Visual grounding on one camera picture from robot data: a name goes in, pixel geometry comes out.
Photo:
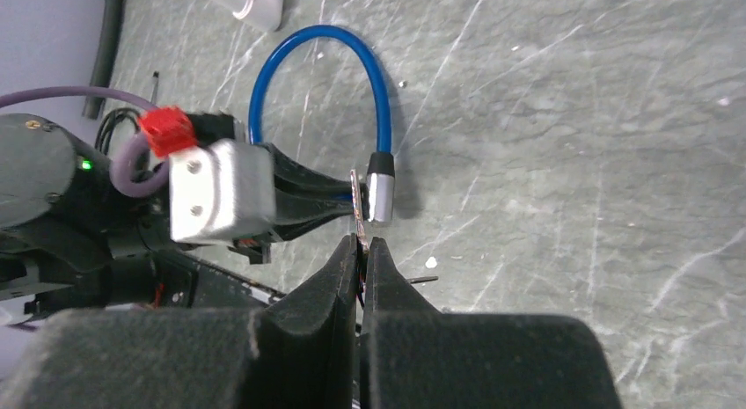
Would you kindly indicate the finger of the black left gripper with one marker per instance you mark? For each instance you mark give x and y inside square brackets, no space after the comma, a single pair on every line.
[297,217]
[296,179]

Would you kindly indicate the white pvc pipe frame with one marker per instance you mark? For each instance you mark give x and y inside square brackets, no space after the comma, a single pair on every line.
[264,15]

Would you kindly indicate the black foam tube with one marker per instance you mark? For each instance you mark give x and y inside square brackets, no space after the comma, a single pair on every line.
[109,41]

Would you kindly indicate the yellow black screwdriver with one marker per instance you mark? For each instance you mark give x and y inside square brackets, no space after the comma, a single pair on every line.
[155,86]

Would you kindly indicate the blue cable lock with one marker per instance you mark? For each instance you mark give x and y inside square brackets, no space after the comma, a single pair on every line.
[346,123]

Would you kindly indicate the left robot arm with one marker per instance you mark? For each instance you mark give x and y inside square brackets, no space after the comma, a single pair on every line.
[69,239]

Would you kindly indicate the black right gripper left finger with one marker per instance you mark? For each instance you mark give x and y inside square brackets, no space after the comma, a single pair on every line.
[296,353]

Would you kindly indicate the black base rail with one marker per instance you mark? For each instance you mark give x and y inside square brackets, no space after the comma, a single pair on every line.
[187,282]

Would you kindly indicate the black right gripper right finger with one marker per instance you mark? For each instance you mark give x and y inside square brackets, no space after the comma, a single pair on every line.
[415,356]

